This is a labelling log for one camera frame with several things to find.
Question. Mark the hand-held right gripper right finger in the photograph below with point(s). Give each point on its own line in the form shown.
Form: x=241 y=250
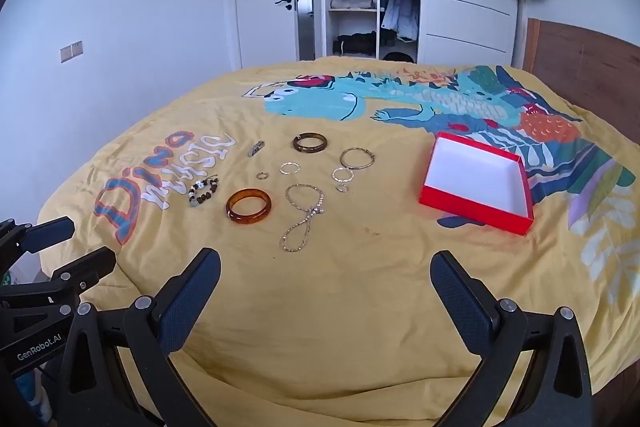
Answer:
x=457 y=297

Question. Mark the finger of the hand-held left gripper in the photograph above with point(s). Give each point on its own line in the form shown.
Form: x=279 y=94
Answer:
x=90 y=264
x=50 y=231

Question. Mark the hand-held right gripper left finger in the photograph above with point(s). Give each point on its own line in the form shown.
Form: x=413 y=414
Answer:
x=195 y=292

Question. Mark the amber bangle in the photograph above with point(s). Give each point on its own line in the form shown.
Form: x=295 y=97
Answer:
x=235 y=216

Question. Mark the red jewelry box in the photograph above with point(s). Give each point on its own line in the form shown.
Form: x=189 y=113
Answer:
x=475 y=177

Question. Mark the silver hoop earring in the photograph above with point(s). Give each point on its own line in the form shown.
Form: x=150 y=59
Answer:
x=335 y=175

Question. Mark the blue and white cloth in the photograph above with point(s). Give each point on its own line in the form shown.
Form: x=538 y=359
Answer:
x=35 y=402

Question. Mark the yellow dinosaur printed blanket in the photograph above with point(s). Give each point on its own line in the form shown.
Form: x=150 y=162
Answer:
x=350 y=307

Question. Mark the silver hair clip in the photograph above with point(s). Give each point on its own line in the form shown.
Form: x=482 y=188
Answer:
x=256 y=149

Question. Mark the dark brown bangle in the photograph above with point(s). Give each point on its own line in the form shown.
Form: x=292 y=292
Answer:
x=300 y=149

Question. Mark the thin gold bangle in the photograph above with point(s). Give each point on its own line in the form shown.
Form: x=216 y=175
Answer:
x=342 y=158

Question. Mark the black bag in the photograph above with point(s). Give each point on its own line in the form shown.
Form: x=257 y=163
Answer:
x=398 y=57

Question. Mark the wooden headboard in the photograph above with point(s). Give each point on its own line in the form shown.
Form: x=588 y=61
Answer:
x=580 y=67

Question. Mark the folded black clothes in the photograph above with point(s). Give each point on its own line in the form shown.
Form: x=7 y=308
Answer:
x=355 y=44

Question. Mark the folded beige clothes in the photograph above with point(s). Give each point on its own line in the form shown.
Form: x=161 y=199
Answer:
x=352 y=2

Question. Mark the wall light switch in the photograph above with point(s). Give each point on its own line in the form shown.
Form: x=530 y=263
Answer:
x=71 y=51

